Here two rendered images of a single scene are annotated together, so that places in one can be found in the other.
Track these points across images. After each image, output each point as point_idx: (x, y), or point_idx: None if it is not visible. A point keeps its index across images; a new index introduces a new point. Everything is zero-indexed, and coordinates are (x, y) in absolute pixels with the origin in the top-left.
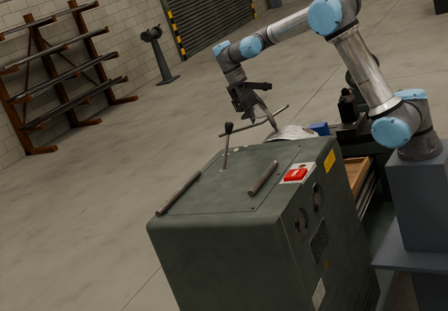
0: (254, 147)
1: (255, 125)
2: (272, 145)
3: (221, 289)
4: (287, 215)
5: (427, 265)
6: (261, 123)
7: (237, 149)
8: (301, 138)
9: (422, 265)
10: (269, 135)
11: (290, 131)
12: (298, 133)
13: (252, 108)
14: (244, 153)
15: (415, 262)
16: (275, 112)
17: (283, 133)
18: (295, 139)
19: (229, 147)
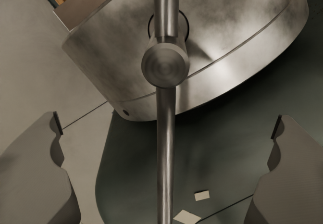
0: (247, 188)
1: (173, 168)
2: None
3: None
4: None
5: None
6: (174, 131)
7: (191, 217)
8: (293, 2)
9: None
10: (113, 46)
11: (242, 1)
12: None
13: (76, 206)
14: (240, 215)
15: None
16: None
17: (227, 40)
18: (291, 32)
19: (141, 220)
